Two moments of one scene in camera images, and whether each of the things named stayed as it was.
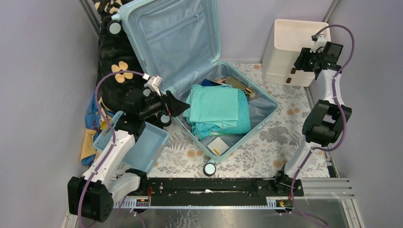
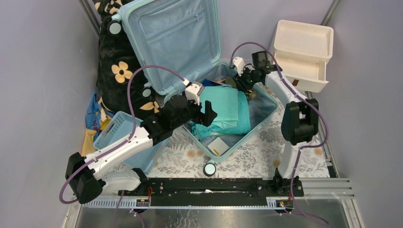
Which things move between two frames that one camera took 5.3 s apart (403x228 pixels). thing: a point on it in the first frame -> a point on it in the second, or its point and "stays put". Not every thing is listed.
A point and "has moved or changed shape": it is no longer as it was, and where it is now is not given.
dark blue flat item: [206, 82] stays put
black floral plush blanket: [117, 71] stays put
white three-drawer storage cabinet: [286, 38] has moved or changed shape
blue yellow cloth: [89, 137] stays put
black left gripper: [168, 104] -> [201, 111]
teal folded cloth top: [213, 104] stays put
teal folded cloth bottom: [202, 130] stays put
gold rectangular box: [235, 83] stays put
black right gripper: [300, 63] -> [241, 83]
